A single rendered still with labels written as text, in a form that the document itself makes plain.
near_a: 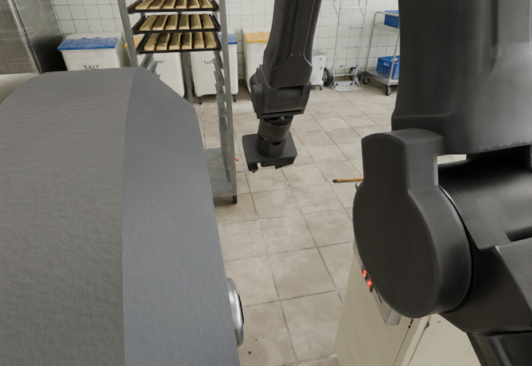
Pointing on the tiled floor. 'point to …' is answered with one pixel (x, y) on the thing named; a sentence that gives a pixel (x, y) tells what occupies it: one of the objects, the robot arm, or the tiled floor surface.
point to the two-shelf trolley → (393, 58)
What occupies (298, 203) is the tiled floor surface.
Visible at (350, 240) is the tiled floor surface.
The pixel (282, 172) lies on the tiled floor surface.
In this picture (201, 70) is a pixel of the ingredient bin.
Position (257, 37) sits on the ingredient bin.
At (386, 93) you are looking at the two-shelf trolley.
